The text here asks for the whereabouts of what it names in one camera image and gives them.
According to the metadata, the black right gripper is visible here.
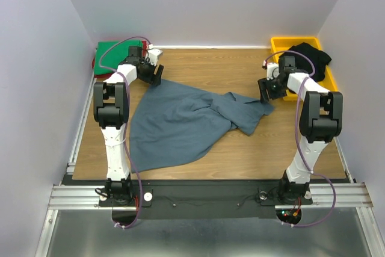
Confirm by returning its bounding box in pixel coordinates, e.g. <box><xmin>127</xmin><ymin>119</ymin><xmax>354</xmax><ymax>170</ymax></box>
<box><xmin>257</xmin><ymin>74</ymin><xmax>286</xmax><ymax>103</ymax></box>

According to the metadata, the blue-grey t-shirt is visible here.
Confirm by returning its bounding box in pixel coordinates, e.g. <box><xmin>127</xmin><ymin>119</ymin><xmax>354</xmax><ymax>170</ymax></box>
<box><xmin>129</xmin><ymin>80</ymin><xmax>274</xmax><ymax>172</ymax></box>

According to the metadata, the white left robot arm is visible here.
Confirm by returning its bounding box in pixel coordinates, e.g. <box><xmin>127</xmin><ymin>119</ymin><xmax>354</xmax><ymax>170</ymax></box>
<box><xmin>93</xmin><ymin>45</ymin><xmax>164</xmax><ymax>206</ymax></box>

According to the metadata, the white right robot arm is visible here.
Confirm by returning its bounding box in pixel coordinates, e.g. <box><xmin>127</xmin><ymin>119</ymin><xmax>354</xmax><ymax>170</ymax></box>
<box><xmin>258</xmin><ymin>51</ymin><xmax>343</xmax><ymax>203</ymax></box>

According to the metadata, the folded red t-shirt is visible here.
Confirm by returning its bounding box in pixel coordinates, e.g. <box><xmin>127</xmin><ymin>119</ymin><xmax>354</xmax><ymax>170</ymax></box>
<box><xmin>91</xmin><ymin>40</ymin><xmax>148</xmax><ymax>79</ymax></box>

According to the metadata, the yellow plastic bin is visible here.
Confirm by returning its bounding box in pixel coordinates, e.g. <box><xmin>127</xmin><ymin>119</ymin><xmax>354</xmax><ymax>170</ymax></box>
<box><xmin>269</xmin><ymin>36</ymin><xmax>337</xmax><ymax>91</ymax></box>

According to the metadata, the black crumpled t-shirt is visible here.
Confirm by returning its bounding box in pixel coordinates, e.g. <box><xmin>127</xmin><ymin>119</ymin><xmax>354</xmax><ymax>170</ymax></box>
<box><xmin>279</xmin><ymin>42</ymin><xmax>331</xmax><ymax>82</ymax></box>

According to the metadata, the folded green t-shirt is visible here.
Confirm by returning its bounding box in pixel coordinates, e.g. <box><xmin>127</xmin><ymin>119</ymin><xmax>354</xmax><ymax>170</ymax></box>
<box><xmin>93</xmin><ymin>40</ymin><xmax>144</xmax><ymax>79</ymax></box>

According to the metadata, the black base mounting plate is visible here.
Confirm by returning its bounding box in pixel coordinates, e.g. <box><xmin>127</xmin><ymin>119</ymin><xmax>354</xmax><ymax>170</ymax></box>
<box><xmin>99</xmin><ymin>180</ymin><xmax>312</xmax><ymax>222</ymax></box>

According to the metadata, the small electronics board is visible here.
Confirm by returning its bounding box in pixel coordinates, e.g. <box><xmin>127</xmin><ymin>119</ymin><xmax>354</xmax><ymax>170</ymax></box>
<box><xmin>276</xmin><ymin>209</ymin><xmax>301</xmax><ymax>224</ymax></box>

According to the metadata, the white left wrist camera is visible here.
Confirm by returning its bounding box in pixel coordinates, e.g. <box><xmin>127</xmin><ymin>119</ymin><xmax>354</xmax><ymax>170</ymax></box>
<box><xmin>147</xmin><ymin>44</ymin><xmax>163</xmax><ymax>66</ymax></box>

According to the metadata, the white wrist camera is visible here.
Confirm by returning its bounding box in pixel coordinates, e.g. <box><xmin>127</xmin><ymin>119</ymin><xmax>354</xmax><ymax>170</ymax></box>
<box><xmin>147</xmin><ymin>44</ymin><xmax>163</xmax><ymax>66</ymax></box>
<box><xmin>262</xmin><ymin>60</ymin><xmax>280</xmax><ymax>81</ymax></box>

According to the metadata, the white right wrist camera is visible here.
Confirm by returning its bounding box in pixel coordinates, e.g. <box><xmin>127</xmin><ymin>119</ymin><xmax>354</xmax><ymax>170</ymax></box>
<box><xmin>262</xmin><ymin>60</ymin><xmax>280</xmax><ymax>81</ymax></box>

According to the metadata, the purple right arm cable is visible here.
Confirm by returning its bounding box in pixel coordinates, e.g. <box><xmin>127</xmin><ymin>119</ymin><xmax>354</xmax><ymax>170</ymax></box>
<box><xmin>263</xmin><ymin>51</ymin><xmax>337</xmax><ymax>229</ymax></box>

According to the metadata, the aluminium extrusion rail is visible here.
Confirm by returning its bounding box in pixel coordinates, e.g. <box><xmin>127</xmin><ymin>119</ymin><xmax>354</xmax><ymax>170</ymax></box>
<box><xmin>309</xmin><ymin>174</ymin><xmax>374</xmax><ymax>209</ymax></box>

